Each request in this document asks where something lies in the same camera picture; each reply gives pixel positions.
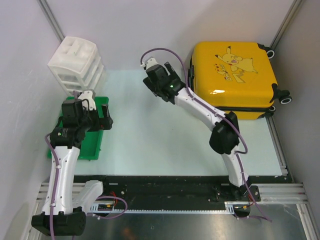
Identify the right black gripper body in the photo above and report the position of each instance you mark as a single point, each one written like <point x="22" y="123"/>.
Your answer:
<point x="148" y="82"/>

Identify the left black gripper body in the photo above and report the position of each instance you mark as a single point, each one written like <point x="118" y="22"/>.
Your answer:
<point x="89" y="120"/>

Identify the yellow Pikachu hard-shell suitcase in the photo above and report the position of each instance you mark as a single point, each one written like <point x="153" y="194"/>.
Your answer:
<point x="236" y="77"/>

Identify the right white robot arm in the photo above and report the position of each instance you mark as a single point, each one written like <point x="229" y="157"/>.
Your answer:
<point x="224" y="140"/>

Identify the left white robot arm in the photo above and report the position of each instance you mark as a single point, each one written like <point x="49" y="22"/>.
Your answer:
<point x="64" y="214"/>

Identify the white plastic drawer organizer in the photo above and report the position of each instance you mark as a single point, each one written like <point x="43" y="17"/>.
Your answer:
<point x="77" y="65"/>

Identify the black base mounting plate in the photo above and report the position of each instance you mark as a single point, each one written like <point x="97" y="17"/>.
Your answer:
<point x="170" y="193"/>

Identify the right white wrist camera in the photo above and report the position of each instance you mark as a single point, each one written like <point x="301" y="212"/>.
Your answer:
<point x="148" y="63"/>

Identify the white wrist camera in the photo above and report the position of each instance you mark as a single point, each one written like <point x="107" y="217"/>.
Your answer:
<point x="87" y="98"/>
<point x="148" y="63"/>

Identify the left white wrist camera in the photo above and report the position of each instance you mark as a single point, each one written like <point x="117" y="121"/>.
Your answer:
<point x="87" y="98"/>

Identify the aluminium frame rail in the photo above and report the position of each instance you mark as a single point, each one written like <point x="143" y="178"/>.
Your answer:
<point x="265" y="194"/>

